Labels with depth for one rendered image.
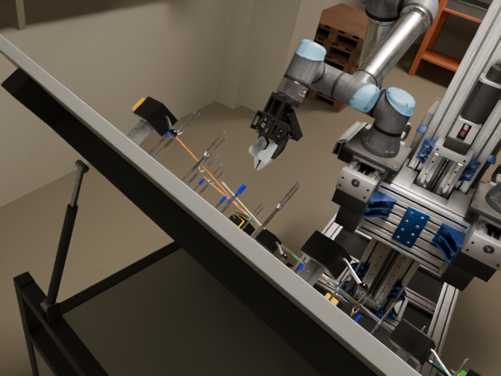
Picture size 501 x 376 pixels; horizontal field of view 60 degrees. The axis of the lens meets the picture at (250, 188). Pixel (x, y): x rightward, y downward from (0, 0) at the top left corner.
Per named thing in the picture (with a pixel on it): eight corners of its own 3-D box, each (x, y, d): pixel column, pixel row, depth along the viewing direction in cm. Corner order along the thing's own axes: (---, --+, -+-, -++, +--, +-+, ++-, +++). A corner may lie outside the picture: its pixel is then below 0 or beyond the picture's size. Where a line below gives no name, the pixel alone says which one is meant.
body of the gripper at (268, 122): (247, 129, 116) (267, 87, 114) (265, 136, 123) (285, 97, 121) (268, 140, 112) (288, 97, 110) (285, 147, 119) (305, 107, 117)
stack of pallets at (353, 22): (320, 63, 569) (339, 1, 522) (373, 85, 544) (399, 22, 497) (279, 86, 485) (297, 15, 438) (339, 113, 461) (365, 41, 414)
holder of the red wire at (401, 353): (432, 415, 74) (468, 364, 75) (368, 362, 82) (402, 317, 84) (435, 419, 77) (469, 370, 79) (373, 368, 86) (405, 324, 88)
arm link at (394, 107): (396, 137, 160) (412, 104, 152) (364, 121, 165) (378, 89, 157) (408, 127, 168) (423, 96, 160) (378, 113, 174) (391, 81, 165)
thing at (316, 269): (332, 319, 55) (375, 265, 57) (276, 274, 63) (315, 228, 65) (344, 332, 58) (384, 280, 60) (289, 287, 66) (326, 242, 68)
